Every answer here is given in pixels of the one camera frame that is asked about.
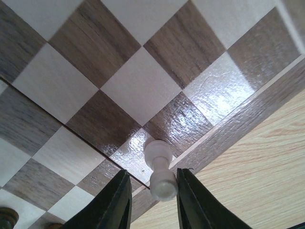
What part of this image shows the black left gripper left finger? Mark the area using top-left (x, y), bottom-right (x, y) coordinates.
top-left (62, 169), bottom-right (132, 229)

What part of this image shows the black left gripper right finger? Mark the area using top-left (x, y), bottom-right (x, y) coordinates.
top-left (177, 168), bottom-right (250, 229)

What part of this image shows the white piece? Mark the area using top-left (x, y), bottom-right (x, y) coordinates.
top-left (144, 140), bottom-right (178, 202)

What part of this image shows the dark chess pieces group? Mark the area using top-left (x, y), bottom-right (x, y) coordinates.
top-left (0, 207), bottom-right (63, 229)

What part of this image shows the wooden chess board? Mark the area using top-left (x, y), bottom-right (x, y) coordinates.
top-left (0, 0), bottom-right (305, 229)

